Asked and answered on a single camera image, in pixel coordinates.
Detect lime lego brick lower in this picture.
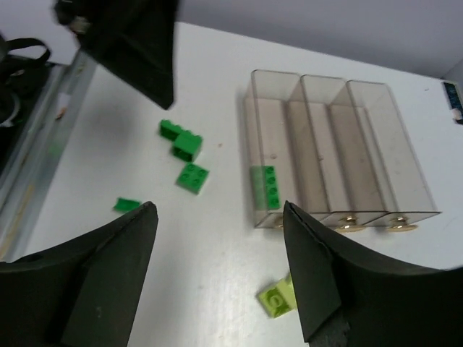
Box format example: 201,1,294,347
256,273,297,318

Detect clear three-slot container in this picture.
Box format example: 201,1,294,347
243,69,439,232

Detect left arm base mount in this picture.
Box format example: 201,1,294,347
0,35,51,127

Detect green square lego brick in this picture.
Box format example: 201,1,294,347
176,163,209,194

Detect small green lego plate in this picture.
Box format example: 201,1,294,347
113,197,142,213

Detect aluminium table frame rail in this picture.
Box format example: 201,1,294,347
1,52,96,262

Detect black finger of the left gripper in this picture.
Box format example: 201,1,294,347
54,0,179,110

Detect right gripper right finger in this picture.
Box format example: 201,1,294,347
283,202,462,346

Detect green L-shaped lego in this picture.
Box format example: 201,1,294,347
158,119,203,163

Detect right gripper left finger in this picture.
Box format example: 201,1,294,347
1,202,158,346

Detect left blue corner label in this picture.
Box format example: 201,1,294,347
443,81,462,112

